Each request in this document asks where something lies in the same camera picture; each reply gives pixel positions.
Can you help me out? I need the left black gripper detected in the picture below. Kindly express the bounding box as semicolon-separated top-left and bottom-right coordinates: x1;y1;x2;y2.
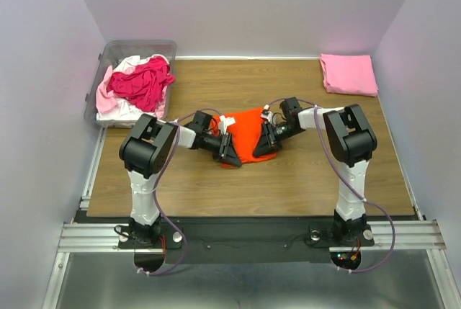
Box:
200;131;241;166

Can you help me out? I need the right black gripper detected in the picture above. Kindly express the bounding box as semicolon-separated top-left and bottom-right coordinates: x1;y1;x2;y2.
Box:
254;121;301;158

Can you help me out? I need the orange t shirt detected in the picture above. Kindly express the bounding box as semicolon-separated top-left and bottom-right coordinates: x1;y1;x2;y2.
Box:
225;108;277;164

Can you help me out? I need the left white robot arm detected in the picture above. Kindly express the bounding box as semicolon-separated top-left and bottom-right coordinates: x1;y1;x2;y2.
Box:
116;110;242;247

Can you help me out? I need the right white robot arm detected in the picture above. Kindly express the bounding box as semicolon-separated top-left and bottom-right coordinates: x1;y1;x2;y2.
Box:
253;97;377;244

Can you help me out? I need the folded pink t shirt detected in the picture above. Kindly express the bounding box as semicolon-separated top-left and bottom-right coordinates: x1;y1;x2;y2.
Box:
320;54;378;97

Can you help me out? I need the magenta t shirt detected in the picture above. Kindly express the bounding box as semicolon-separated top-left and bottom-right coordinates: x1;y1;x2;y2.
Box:
107;55;175;112

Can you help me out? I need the white shirt in bin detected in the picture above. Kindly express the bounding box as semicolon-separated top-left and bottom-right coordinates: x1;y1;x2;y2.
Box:
97;54;169;121

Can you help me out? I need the clear plastic bin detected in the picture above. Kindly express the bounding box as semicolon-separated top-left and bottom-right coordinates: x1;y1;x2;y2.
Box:
84;40;177;127

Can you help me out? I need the light pink shirt in bin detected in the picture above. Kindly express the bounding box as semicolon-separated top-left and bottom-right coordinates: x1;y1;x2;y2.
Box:
95;66;117;114

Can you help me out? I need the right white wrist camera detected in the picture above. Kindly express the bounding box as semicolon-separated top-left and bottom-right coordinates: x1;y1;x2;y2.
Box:
260;104;273;123

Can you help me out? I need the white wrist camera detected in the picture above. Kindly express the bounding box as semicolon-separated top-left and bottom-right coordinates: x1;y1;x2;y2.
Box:
260;104;273;123
218;115;236;135

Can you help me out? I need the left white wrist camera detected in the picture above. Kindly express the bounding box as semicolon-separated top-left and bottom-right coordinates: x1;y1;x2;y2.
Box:
218;115;236;135

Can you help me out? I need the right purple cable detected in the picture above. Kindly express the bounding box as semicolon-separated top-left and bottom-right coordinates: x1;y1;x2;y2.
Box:
264;97;397;274

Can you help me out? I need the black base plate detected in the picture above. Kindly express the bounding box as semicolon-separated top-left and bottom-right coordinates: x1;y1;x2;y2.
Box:
59;216;375;274

